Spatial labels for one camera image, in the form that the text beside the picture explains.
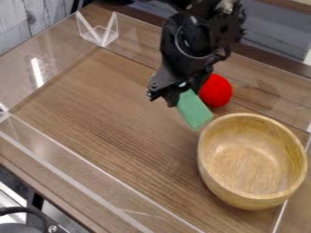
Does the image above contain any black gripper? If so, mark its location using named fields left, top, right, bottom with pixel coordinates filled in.
left=147, top=14, right=231, bottom=107

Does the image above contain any green rectangular block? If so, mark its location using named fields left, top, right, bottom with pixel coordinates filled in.
left=176, top=89, right=213, bottom=130

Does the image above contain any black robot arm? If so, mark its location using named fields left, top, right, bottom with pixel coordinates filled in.
left=147, top=0, right=247, bottom=107

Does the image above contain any brown wooden bowl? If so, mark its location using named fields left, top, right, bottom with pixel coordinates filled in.
left=196, top=113, right=308, bottom=210

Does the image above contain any red plush strawberry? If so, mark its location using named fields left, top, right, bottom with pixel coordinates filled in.
left=199, top=73, right=233, bottom=107

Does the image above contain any clear acrylic corner bracket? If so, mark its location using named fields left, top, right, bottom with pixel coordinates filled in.
left=74, top=12, right=118, bottom=47

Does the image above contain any clear acrylic front wall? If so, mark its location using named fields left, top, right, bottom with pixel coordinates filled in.
left=0, top=104, right=204, bottom=233

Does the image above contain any black cable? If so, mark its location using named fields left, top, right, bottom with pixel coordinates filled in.
left=0, top=206, right=46, bottom=230

